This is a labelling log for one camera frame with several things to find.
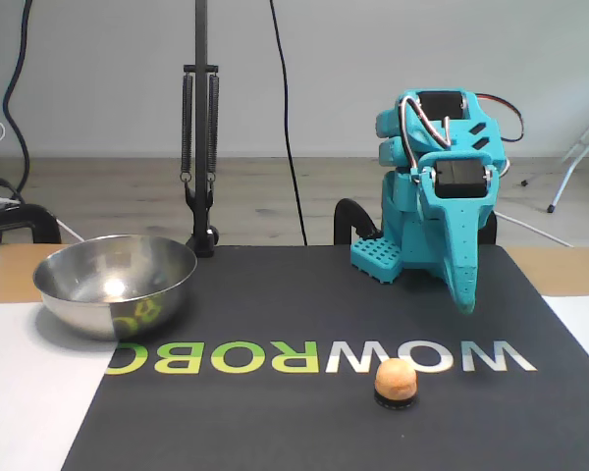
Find teal gripper body black servo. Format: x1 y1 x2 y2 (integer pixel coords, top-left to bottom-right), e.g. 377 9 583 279
419 150 501 198

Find teal moving gripper finger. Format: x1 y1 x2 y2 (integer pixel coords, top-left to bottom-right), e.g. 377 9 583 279
418 167 501 316

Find orange ball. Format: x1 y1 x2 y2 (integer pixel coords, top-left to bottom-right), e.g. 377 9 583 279
374 357 418 399

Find black ring base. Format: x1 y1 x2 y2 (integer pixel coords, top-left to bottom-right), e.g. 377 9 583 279
374 392 417 411

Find metal bowl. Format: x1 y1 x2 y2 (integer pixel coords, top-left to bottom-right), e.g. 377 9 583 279
32 234 198 342

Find black table clamp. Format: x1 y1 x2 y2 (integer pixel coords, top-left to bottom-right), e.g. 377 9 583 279
0 204 63 245
479 210 499 246
333 197 385 246

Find white metal stand legs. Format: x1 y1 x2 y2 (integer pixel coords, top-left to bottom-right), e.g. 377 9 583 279
519 101 589 214

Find black WOWROBO mat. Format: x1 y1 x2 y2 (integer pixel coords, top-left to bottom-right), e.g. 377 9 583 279
61 244 589 471

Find black spring stand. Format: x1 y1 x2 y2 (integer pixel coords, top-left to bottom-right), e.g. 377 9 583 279
180 0 222 259

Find red white black servo cable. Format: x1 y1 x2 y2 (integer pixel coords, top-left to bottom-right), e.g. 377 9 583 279
397 96 455 171
473 92 525 143

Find thin black hanging cable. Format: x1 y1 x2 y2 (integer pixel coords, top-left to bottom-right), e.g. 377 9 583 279
268 0 309 246

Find thick black cable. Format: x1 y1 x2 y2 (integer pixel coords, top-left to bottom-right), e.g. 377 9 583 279
2 0 33 197

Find black cable white plug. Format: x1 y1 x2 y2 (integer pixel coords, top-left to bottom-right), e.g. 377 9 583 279
0 174 26 206

